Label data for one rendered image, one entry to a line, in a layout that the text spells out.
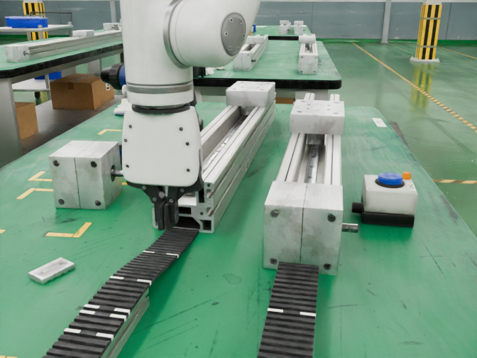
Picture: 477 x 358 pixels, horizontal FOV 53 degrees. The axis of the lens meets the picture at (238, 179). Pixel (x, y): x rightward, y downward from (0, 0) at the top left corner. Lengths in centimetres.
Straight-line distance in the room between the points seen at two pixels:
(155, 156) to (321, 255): 25
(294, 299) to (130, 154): 28
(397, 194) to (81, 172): 52
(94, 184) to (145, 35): 35
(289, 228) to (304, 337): 18
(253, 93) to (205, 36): 74
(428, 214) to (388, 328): 35
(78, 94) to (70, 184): 366
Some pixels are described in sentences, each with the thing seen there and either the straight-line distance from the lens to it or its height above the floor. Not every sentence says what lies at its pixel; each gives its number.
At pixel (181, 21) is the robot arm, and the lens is 56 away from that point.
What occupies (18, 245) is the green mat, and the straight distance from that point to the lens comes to 79.
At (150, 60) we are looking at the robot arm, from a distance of 59.
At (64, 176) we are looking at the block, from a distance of 87.
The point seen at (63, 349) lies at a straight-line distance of 51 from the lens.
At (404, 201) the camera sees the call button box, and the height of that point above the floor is 83.
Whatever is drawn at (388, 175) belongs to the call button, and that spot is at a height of 85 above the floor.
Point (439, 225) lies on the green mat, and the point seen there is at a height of 78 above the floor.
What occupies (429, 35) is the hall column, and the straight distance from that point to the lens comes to 1081.
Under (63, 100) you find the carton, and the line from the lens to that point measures 458.
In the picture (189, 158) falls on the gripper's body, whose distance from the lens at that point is 62.
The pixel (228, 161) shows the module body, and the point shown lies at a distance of 83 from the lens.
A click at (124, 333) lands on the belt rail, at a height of 79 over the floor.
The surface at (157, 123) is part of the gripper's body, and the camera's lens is 62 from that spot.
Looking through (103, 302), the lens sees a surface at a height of 82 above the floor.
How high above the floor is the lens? 112
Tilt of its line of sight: 20 degrees down
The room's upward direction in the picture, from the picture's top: straight up
